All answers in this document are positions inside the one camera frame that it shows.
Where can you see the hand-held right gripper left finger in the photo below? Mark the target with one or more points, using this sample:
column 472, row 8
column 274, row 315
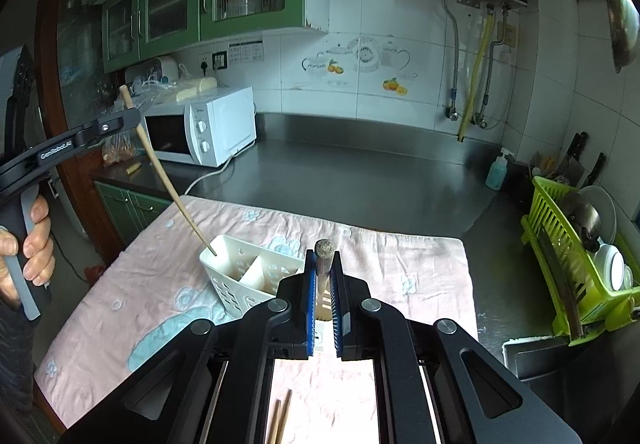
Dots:
column 310, row 314

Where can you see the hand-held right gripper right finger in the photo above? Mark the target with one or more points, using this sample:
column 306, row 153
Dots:
column 338, row 314

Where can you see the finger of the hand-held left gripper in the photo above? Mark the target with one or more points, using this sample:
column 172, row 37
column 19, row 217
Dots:
column 107, row 127

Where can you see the wooden chopstick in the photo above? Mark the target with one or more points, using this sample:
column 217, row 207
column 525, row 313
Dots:
column 165, row 174
column 324, row 249
column 273, row 424
column 284, row 416

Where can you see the white utensil holder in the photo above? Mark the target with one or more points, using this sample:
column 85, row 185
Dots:
column 225, row 274

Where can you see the person's left forearm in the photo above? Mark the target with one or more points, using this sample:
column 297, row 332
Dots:
column 15, row 364

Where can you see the person's left hand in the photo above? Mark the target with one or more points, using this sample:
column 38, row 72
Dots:
column 39, row 249

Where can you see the clear bag of food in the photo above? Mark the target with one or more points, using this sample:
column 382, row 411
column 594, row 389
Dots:
column 119, row 149

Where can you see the small yellow piece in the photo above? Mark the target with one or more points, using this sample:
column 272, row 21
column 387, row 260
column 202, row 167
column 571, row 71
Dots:
column 133, row 169

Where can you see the clear plastic bag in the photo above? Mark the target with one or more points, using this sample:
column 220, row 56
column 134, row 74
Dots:
column 150, row 92

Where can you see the white kitchen appliance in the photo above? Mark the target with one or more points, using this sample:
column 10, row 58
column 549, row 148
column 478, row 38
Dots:
column 160, row 69

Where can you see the pink floral blanket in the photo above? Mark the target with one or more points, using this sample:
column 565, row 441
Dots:
column 400, row 264

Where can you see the brown glass door cabinet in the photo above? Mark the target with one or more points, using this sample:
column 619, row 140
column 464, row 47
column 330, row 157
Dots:
column 75, row 49

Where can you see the green base cabinet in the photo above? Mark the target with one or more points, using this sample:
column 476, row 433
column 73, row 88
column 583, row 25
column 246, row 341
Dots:
column 130, row 209

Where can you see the pale yellow block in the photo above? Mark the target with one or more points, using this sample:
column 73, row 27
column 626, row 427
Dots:
column 196, row 88

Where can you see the white microwave oven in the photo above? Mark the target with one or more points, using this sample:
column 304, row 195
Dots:
column 225, row 124

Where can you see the steel sink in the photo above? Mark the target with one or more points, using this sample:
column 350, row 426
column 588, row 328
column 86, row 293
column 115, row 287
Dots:
column 535, row 359

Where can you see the blue soap pump bottle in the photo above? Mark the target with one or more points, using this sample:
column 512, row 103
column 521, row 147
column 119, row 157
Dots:
column 496, row 174

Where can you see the green dish rack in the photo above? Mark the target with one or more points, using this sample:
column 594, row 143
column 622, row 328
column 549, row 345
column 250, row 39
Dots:
column 545, row 204

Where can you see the teapot and fruit tile decal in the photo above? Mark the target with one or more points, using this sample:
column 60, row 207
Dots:
column 367, row 54

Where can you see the yellow gas pipe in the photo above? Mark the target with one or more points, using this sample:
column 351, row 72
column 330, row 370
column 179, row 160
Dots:
column 472, row 89

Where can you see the steel pot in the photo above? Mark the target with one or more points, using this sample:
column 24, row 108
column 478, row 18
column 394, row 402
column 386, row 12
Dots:
column 585, row 214

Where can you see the white bowl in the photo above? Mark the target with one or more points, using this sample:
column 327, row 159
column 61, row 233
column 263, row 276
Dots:
column 612, row 266

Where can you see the grey metal pipe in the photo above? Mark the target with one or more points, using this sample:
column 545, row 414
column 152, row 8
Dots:
column 487, row 74

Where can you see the white plate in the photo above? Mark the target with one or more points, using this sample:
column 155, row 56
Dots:
column 606, row 209

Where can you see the hanging steel wok lid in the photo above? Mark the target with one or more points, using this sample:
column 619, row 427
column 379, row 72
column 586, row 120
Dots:
column 622, row 19

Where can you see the white wall socket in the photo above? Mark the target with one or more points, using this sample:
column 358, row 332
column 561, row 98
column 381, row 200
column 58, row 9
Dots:
column 205, row 63

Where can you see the black wall socket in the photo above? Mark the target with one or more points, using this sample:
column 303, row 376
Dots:
column 220, row 60

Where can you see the white wall label sheet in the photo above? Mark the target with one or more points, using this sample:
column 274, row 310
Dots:
column 246, row 52

